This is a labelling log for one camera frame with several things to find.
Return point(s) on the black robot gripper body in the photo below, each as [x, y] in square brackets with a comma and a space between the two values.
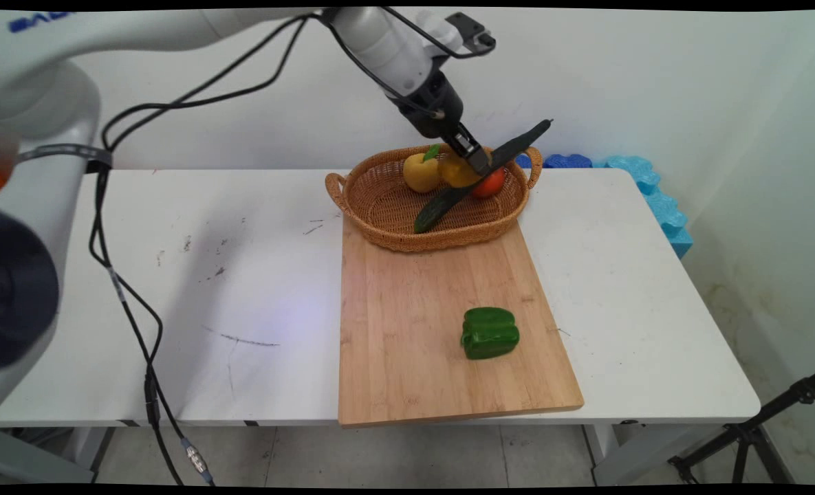
[437, 103]

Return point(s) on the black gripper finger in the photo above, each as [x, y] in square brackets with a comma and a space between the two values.
[452, 144]
[477, 155]

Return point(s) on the yellow-brown toy potato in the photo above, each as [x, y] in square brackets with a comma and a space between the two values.
[457, 172]

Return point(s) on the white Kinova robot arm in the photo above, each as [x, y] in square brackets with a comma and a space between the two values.
[49, 103]

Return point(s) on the red toy tomato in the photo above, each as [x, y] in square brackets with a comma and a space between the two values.
[493, 185]

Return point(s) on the yellow toy pear with leaf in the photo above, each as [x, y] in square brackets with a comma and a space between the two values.
[421, 173]

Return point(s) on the dark green toy cucumber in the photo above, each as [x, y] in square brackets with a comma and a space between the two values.
[441, 203]

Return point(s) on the dark blue foam piece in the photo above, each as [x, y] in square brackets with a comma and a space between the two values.
[565, 161]

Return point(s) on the woven wicker basket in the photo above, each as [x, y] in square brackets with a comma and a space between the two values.
[386, 206]

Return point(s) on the green toy bell pepper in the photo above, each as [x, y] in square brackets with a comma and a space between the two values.
[490, 334]

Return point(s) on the wooden cutting board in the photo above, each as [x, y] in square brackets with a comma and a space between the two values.
[414, 330]

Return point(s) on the light blue foam piece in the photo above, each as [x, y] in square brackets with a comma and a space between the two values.
[661, 206]

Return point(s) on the white table leg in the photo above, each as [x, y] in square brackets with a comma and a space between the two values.
[620, 454]

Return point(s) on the black tripod stand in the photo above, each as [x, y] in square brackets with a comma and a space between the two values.
[751, 433]

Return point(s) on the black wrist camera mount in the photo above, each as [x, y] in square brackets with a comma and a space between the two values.
[472, 34]

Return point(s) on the grey table frame leg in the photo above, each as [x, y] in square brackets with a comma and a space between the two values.
[29, 457]

